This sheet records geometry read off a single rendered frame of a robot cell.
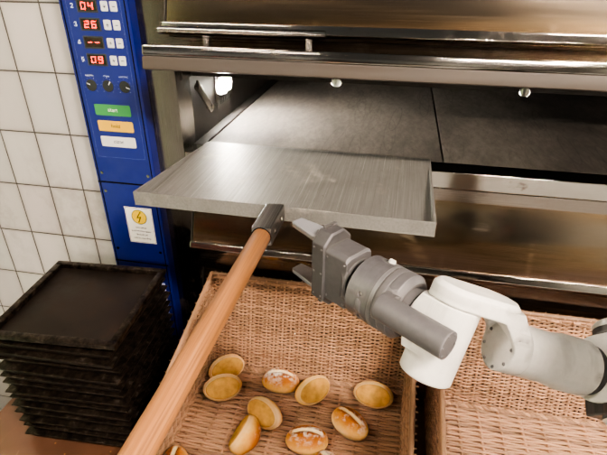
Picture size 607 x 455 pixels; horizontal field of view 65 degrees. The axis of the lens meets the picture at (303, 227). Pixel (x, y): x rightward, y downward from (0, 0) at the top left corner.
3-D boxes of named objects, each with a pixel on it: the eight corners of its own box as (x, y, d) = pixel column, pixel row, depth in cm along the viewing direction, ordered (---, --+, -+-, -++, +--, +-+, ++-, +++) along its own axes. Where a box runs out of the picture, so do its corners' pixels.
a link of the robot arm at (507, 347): (426, 269, 58) (517, 297, 61) (400, 334, 60) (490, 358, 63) (451, 287, 52) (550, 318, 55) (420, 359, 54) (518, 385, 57)
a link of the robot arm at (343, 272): (302, 234, 64) (371, 272, 56) (350, 212, 70) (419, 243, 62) (302, 309, 70) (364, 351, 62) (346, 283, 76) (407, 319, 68)
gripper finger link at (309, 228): (304, 220, 73) (333, 236, 69) (288, 227, 71) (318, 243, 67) (304, 211, 72) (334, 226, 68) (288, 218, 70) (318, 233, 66)
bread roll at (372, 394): (390, 413, 117) (392, 409, 123) (395, 386, 118) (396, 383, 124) (350, 403, 120) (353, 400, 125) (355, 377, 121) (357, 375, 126)
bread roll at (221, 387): (200, 378, 120) (200, 376, 125) (205, 406, 119) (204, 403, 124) (240, 370, 123) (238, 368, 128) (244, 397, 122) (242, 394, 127)
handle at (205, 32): (157, 56, 94) (161, 57, 95) (323, 63, 88) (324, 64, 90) (156, 24, 92) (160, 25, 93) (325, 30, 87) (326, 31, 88)
